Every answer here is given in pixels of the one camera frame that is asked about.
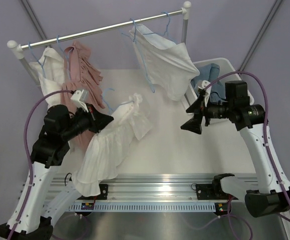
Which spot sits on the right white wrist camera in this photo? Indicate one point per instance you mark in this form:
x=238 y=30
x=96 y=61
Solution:
x=204 y=89

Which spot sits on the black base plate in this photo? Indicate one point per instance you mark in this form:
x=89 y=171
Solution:
x=210 y=192
x=102 y=196

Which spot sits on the white garment far left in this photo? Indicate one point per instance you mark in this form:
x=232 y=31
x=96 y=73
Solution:
x=50 y=70

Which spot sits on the aluminium mounting rail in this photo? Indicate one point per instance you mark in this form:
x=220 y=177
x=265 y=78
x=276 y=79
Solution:
x=126 y=188

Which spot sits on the white ruffled dress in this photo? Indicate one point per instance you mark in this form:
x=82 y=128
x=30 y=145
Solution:
x=110 y=147

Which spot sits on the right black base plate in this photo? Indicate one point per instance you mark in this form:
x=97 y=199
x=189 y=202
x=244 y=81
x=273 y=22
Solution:
x=210 y=192

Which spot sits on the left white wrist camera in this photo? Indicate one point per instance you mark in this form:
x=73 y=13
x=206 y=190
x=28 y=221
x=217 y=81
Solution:
x=78 y=98

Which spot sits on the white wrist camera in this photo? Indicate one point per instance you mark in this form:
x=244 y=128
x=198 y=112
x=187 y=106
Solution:
x=78 y=98
x=204 y=89

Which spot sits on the blue wire hanger right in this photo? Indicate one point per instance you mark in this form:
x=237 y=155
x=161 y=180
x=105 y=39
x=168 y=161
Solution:
x=166 y=32

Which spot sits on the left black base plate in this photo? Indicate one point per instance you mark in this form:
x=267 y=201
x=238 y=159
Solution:
x=102 y=196

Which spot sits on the white skirt on right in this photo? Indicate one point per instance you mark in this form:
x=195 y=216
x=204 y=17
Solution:
x=169 y=64

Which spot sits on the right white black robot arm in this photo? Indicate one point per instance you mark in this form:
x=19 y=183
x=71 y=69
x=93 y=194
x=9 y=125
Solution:
x=272 y=196

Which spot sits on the pink dress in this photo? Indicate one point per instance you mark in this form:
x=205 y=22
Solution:
x=83 y=76

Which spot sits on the blue wire hanger of pink dress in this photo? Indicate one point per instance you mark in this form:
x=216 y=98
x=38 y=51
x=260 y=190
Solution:
x=67 y=54

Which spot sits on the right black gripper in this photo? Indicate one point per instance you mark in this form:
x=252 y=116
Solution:
x=194 y=124

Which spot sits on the white slotted cable duct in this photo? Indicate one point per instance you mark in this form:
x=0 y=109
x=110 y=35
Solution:
x=141 y=207

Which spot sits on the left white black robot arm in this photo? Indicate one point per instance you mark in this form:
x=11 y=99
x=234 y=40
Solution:
x=32 y=218

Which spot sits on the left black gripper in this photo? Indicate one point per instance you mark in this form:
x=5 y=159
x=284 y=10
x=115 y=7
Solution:
x=98 y=120

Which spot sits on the blue denim skirt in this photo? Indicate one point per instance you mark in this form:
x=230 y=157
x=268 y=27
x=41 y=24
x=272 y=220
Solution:
x=210 y=72

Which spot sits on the blue wire hanger of skirt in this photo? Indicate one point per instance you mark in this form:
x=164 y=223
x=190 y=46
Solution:
x=134 y=40

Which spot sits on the blue wire hanger far left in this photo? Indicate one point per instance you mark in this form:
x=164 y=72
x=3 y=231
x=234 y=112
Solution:
x=38 y=60

